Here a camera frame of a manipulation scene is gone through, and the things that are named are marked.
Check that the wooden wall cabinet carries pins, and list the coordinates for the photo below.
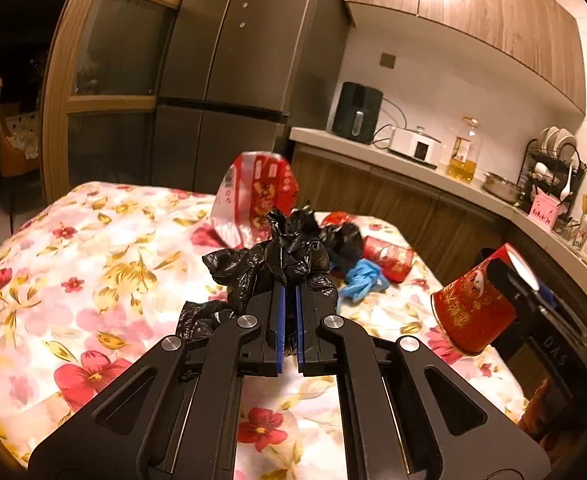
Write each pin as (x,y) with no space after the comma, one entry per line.
(498,10)

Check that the red plastic bag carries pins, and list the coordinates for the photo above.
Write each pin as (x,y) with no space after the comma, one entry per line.
(336,218)

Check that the metal bowl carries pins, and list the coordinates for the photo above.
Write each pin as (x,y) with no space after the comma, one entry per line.
(503,187)

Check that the dark steel refrigerator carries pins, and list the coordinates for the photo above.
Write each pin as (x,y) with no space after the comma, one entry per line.
(223,60)

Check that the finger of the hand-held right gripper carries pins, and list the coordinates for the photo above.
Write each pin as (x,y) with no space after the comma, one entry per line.
(556,312)
(511,285)

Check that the wall socket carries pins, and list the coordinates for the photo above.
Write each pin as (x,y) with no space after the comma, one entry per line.
(387,60)

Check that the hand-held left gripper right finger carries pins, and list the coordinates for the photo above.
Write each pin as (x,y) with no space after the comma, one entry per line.
(301,330)

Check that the orange chair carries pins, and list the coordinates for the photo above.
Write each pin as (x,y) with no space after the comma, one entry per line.
(11,150)

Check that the large black plastic bag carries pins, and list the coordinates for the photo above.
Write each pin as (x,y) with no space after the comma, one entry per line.
(273,260)

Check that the small knotted black plastic bag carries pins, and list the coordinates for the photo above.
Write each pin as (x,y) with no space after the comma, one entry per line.
(343,247)

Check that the black air fryer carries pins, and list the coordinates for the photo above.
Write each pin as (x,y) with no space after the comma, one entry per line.
(356,110)

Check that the white electric cooker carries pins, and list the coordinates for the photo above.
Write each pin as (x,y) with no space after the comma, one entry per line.
(413,147)

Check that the red tin can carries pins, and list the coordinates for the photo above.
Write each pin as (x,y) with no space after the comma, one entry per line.
(388,260)
(468,310)

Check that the wooden kitchen base cabinet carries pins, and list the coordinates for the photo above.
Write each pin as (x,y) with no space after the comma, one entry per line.
(398,195)

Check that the rubber glove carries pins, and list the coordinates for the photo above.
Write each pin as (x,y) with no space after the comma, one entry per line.
(361,277)

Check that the red and white snack bag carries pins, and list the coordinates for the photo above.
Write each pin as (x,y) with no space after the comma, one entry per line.
(253,190)

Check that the wooden glass door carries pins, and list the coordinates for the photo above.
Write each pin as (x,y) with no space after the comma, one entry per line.
(56,110)

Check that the pink utensil holder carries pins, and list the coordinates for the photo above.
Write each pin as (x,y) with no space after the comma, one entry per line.
(543,212)

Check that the black dish rack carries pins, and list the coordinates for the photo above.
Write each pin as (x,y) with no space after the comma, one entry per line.
(548,160)

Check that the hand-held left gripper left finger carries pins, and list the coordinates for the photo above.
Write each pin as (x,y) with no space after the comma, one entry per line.
(279,330)

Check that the cooking oil bottle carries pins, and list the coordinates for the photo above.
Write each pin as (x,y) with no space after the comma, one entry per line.
(463,160)

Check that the floral blanket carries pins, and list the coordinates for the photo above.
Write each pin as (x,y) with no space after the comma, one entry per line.
(98,285)

